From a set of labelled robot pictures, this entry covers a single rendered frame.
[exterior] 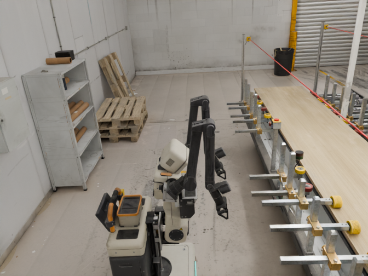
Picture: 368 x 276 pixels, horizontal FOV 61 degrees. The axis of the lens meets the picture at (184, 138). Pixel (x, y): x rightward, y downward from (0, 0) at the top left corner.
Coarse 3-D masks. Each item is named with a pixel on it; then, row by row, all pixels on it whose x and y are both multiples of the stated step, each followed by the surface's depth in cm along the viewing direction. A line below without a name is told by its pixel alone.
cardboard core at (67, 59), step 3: (57, 57) 388; (60, 57) 387; (63, 57) 387; (66, 57) 386; (69, 57) 386; (45, 60) 387; (48, 60) 387; (51, 60) 386; (54, 60) 386; (57, 60) 386; (60, 60) 386; (63, 60) 386; (66, 60) 386; (69, 60) 386; (48, 63) 388; (51, 63) 388; (54, 63) 388; (57, 63) 388; (60, 63) 388; (63, 63) 388; (66, 63) 388; (69, 63) 388
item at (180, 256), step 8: (168, 248) 268; (176, 248) 267; (184, 248) 266; (192, 248) 268; (168, 256) 260; (176, 256) 259; (184, 256) 259; (192, 256) 259; (168, 264) 253; (176, 264) 251; (184, 264) 251; (192, 264) 251; (168, 272) 246; (176, 272) 244; (184, 272) 244; (192, 272) 244
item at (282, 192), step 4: (252, 192) 237; (256, 192) 237; (260, 192) 236; (264, 192) 236; (268, 192) 236; (272, 192) 236; (276, 192) 235; (280, 192) 235; (284, 192) 235; (296, 192) 234; (304, 192) 234; (308, 192) 234; (252, 196) 237; (256, 196) 237; (260, 196) 237
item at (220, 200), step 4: (220, 196) 190; (224, 196) 197; (216, 200) 190; (220, 200) 190; (224, 200) 192; (216, 204) 192; (220, 204) 190; (224, 204) 189; (216, 208) 190; (220, 208) 189
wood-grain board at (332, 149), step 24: (264, 96) 432; (288, 96) 427; (312, 96) 421; (288, 120) 350; (312, 120) 346; (336, 120) 342; (288, 144) 302; (312, 144) 295; (336, 144) 292; (360, 144) 289; (312, 168) 256; (336, 168) 254; (360, 168) 252; (336, 192) 224; (360, 192) 223; (336, 216) 201; (360, 216) 200; (360, 240) 181
